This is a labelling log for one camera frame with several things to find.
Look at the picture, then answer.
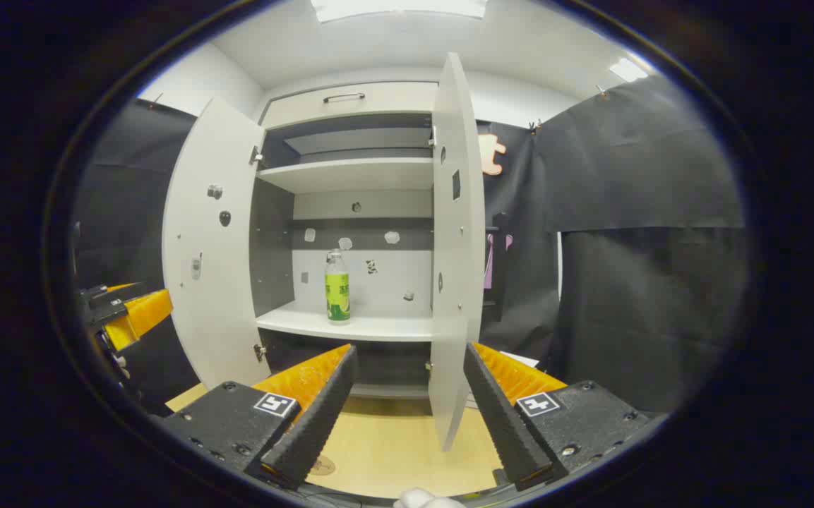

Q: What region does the black backdrop cloth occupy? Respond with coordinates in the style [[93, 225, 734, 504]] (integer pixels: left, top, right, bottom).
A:
[[71, 74, 748, 417]]

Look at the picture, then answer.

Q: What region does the white door with camera sticker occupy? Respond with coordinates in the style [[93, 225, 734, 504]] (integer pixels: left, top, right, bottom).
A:
[[162, 97, 272, 390]]

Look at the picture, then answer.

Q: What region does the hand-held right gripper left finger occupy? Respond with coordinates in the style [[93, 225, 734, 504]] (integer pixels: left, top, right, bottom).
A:
[[156, 344, 359, 490]]

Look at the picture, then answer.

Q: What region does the large ceiling light panel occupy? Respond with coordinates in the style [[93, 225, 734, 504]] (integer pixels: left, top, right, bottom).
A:
[[310, 0, 489, 23]]

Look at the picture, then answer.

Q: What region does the clear bottle with green label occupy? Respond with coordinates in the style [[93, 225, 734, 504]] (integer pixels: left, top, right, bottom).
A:
[[325, 248, 352, 325]]

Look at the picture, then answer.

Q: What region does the white and grey cabinet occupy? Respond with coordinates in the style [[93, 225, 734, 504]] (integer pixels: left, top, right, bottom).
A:
[[248, 80, 486, 400]]

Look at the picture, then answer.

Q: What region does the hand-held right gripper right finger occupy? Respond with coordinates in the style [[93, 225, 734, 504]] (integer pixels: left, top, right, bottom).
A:
[[463, 342, 654, 492]]

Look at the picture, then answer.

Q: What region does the white door with headphones sticker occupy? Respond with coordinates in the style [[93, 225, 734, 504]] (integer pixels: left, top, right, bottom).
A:
[[428, 52, 486, 452]]

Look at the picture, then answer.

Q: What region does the small ceiling light panel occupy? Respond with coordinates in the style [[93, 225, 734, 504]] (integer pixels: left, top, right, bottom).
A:
[[609, 58, 651, 83]]

